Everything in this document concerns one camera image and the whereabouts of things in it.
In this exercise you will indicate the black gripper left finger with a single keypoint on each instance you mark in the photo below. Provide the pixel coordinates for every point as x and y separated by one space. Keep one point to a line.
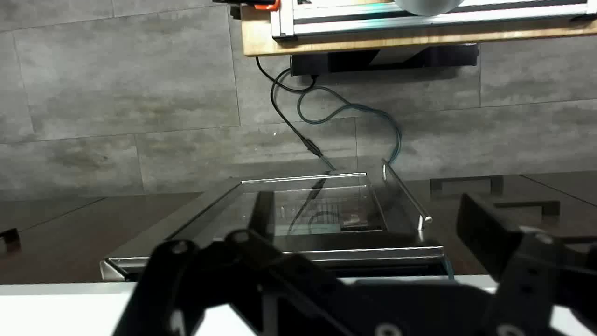
249 273

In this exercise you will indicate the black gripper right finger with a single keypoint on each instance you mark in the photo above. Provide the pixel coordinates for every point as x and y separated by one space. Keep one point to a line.
547 281

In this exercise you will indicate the wooden stand board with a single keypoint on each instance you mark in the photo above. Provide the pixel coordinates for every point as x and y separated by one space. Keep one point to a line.
348 45

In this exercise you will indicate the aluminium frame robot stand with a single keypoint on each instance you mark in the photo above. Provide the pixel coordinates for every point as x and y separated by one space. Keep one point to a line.
385 21

